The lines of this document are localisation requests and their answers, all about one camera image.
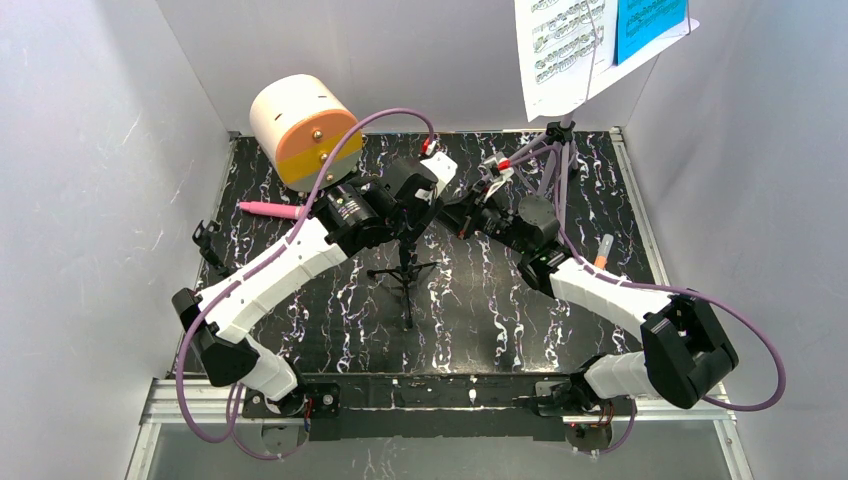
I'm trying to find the black tripod microphone stand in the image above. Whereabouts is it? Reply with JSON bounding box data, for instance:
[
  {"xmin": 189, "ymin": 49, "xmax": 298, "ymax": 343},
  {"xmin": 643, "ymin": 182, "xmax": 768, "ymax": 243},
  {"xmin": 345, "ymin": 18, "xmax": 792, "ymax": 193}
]
[{"xmin": 366, "ymin": 226, "xmax": 440, "ymax": 330}]

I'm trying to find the lilac music stand tripod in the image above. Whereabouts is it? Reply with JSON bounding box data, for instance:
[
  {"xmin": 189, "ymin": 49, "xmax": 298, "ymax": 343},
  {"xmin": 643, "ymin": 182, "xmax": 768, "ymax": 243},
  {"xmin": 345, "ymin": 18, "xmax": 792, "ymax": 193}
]
[{"xmin": 507, "ymin": 113, "xmax": 576, "ymax": 226}]

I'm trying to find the pink microphone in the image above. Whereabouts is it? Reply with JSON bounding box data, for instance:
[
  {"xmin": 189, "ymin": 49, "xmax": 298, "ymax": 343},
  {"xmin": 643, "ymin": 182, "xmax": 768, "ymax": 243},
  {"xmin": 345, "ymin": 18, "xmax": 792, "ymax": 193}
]
[{"xmin": 238, "ymin": 201, "xmax": 304, "ymax": 220}]

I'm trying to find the white sheet music page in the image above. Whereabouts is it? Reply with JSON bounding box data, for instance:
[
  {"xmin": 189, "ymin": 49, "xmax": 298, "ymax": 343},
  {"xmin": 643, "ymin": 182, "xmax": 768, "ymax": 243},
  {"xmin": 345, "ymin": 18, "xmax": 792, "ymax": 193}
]
[{"xmin": 513, "ymin": 0, "xmax": 701, "ymax": 123}]

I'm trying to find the black round-base mic stand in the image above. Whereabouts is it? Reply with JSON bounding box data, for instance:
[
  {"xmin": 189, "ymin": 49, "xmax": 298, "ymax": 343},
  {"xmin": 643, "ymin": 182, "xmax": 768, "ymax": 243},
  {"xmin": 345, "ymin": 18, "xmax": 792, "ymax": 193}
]
[{"xmin": 192, "ymin": 220, "xmax": 232, "ymax": 279}]

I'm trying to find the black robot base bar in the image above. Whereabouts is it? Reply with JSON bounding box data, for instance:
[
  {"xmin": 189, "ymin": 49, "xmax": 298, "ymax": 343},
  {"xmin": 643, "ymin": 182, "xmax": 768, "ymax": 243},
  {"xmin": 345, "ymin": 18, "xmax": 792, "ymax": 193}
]
[{"xmin": 242, "ymin": 373, "xmax": 620, "ymax": 450}]

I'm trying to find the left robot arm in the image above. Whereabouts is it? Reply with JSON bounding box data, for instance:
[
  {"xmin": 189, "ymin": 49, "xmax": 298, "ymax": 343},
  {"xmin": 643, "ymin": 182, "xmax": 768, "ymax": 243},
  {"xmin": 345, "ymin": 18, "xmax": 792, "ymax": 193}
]
[{"xmin": 171, "ymin": 152, "xmax": 457, "ymax": 401}]

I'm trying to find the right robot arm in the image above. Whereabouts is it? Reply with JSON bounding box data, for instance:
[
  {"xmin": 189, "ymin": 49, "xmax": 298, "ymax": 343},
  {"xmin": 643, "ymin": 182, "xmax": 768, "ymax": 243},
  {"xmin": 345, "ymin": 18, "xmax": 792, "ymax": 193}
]
[{"xmin": 439, "ymin": 194, "xmax": 739, "ymax": 410}]

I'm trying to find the round pastel drawer cabinet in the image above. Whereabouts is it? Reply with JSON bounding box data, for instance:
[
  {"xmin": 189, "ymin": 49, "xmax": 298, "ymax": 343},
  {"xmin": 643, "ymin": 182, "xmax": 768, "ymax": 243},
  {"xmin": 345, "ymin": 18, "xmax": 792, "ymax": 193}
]
[{"xmin": 249, "ymin": 74, "xmax": 357, "ymax": 192}]

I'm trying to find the orange grey marker pen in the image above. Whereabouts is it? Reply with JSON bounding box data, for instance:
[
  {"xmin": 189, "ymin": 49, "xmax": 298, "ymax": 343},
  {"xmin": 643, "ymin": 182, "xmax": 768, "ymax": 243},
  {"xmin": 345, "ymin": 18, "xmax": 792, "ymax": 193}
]
[{"xmin": 593, "ymin": 234, "xmax": 615, "ymax": 270}]

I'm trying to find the blue sheet music page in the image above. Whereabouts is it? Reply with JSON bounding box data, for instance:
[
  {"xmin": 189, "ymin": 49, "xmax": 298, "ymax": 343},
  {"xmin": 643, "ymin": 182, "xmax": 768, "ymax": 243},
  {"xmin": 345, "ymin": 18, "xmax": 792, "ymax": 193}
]
[{"xmin": 614, "ymin": 0, "xmax": 688, "ymax": 65}]

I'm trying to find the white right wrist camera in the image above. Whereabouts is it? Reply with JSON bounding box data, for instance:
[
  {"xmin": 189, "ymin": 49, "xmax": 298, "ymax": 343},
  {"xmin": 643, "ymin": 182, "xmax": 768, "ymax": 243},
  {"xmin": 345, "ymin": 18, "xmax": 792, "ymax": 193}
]
[{"xmin": 479, "ymin": 153, "xmax": 514, "ymax": 201}]

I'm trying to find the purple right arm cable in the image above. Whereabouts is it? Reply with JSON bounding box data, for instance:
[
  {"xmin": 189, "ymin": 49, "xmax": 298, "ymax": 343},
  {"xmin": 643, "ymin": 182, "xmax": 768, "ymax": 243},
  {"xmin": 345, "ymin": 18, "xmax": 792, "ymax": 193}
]
[{"xmin": 506, "ymin": 142, "xmax": 787, "ymax": 457}]

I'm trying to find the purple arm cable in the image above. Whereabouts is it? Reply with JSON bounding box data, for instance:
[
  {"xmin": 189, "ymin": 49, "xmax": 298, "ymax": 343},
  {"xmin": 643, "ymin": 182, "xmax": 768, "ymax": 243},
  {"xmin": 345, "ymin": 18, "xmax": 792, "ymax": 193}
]
[
  {"xmin": 506, "ymin": 142, "xmax": 787, "ymax": 457},
  {"xmin": 174, "ymin": 107, "xmax": 437, "ymax": 462}
]

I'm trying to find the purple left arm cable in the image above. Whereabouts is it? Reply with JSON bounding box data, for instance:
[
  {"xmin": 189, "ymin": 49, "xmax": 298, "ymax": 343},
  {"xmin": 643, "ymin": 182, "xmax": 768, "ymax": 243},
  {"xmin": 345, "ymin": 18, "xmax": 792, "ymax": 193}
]
[{"xmin": 174, "ymin": 107, "xmax": 437, "ymax": 462}]

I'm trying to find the aluminium rail right edge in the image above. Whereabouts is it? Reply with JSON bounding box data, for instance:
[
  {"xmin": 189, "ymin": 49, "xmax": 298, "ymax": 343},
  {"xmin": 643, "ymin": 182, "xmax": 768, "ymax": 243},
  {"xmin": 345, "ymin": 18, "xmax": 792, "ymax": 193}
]
[{"xmin": 609, "ymin": 126, "xmax": 754, "ymax": 479}]

